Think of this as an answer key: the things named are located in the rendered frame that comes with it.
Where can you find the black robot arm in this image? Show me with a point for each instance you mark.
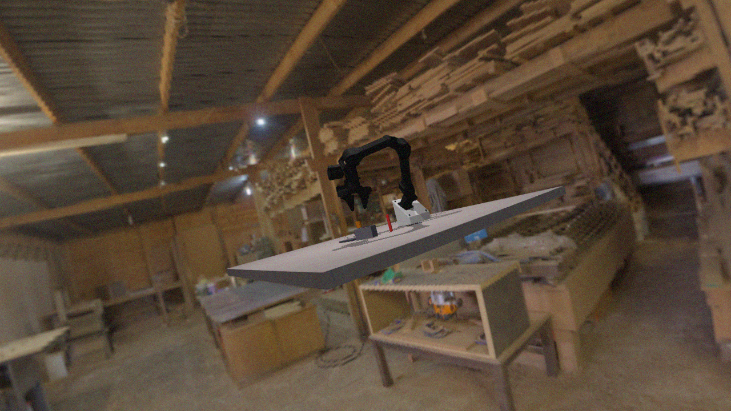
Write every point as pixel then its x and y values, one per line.
pixel 354 155

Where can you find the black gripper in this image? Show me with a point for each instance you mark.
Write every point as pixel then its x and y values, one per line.
pixel 353 188

